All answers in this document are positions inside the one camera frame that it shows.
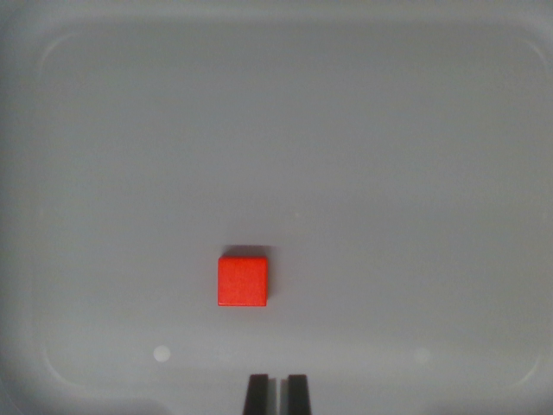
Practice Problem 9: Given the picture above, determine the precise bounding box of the white plastic bin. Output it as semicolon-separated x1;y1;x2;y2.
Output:
0;0;553;415

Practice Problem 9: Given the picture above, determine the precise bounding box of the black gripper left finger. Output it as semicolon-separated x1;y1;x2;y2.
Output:
242;373;278;415

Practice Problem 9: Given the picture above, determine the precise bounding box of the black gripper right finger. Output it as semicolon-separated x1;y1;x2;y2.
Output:
279;373;314;415

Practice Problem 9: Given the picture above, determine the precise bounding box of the red cube block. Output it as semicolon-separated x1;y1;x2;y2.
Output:
216;254;270;309

